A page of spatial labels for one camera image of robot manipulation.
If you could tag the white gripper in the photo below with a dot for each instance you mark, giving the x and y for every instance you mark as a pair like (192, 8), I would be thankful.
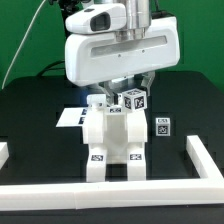
(91, 59)

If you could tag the white tagged cube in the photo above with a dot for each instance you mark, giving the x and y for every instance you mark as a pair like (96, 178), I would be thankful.
(135, 100)
(163, 126)

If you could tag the white chair back frame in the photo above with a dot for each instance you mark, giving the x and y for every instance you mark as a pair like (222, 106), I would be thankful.
(95, 122)

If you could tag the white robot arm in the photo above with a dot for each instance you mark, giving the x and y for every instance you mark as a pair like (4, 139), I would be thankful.
(139, 19)

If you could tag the white L-shaped border fence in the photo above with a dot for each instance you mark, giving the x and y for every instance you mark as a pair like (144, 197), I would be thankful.
(207, 188)

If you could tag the white part at left edge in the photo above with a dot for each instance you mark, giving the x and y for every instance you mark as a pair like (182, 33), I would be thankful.
(4, 154)

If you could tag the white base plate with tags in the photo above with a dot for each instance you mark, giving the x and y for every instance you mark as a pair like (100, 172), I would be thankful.
(72, 117)

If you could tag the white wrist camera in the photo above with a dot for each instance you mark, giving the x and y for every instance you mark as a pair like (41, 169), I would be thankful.
(97, 18)

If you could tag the black camera stand pole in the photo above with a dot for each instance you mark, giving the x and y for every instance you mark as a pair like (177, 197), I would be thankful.
(67, 7)

